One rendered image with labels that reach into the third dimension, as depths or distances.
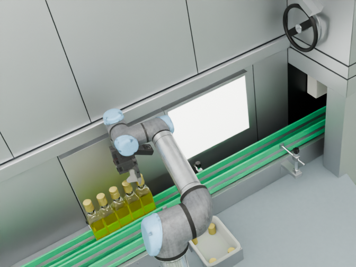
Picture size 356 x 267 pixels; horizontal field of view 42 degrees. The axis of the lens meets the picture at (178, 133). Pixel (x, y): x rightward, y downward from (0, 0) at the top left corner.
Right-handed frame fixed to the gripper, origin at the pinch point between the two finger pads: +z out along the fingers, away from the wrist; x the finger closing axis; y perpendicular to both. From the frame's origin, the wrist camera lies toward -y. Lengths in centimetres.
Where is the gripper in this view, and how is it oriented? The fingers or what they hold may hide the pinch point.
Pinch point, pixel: (138, 177)
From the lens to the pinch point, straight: 192.6
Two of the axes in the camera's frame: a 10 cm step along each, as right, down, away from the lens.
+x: 3.9, 5.5, -7.4
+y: -9.1, 3.7, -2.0
